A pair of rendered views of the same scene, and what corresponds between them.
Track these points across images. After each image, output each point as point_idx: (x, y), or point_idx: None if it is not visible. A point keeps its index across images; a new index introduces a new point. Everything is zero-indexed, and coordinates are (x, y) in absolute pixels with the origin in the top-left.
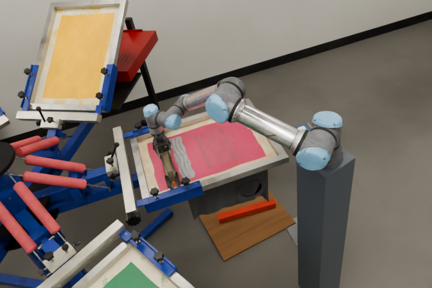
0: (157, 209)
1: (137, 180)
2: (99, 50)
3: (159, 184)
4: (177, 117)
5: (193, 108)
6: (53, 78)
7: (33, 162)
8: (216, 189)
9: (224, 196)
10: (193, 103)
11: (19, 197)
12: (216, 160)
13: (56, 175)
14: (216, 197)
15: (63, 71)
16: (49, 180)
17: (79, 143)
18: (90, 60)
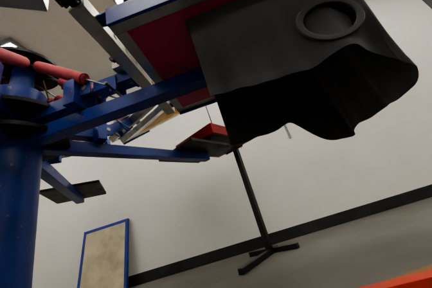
0: (123, 15)
1: (148, 87)
2: None
3: (160, 48)
4: None
5: None
6: (152, 125)
7: (63, 80)
8: (247, 22)
9: (270, 40)
10: None
11: (20, 94)
12: None
13: (94, 148)
14: (252, 39)
15: (161, 119)
16: (53, 65)
17: (142, 152)
18: None
